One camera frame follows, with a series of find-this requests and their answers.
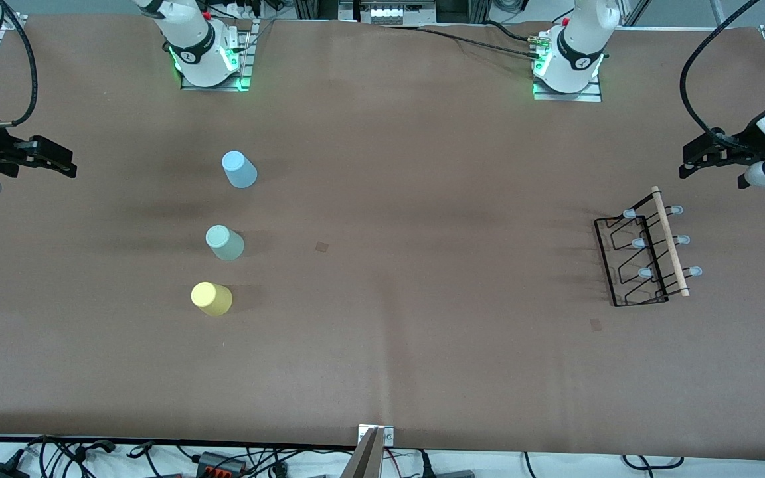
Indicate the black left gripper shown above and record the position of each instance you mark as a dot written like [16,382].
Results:
[745,145]

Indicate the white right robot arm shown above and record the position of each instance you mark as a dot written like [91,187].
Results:
[196,33]

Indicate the black power adapter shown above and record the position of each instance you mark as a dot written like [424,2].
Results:
[0,471]

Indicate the grey metal camera post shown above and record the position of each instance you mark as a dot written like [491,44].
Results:
[362,461]

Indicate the black orange connector block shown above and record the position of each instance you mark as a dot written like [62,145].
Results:
[221,462]

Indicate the white power strip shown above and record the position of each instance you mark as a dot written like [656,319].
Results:
[388,12]

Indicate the small metal edge bracket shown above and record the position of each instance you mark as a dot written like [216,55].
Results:
[388,435]

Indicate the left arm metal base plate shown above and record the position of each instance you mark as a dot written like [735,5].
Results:
[568,95]

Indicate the light blue plastic cup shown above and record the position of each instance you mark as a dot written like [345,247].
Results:
[240,170]

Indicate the yellow plastic cup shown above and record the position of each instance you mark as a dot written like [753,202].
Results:
[211,299]

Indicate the brown table cover sheet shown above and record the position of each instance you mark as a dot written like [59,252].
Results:
[382,358]

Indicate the pale green plastic cup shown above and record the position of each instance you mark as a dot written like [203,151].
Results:
[225,243]

